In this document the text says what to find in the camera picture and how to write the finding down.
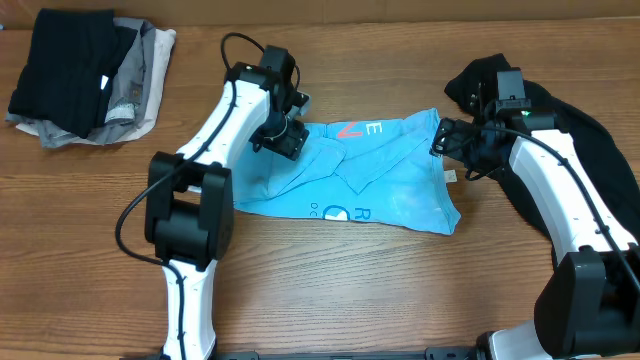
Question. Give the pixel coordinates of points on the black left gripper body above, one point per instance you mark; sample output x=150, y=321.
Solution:
x=270, y=125

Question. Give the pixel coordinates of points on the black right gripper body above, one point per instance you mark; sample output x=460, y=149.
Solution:
x=484, y=158

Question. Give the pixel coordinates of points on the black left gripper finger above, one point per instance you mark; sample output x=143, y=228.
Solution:
x=300, y=105
x=290, y=144

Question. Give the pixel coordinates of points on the light blue printed t-shirt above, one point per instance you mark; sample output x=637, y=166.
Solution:
x=378, y=171

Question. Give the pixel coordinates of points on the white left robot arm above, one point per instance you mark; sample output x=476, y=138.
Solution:
x=189, y=198

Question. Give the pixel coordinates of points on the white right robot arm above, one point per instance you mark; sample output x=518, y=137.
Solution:
x=590, y=305

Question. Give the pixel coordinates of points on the black garment on right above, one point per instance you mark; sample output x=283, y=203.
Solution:
x=475, y=88

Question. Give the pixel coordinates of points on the grey folded garment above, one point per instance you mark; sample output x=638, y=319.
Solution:
x=127, y=90

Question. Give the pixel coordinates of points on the black folded garment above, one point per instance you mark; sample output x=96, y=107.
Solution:
x=72, y=61

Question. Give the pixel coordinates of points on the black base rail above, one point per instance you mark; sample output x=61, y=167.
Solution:
x=430, y=353

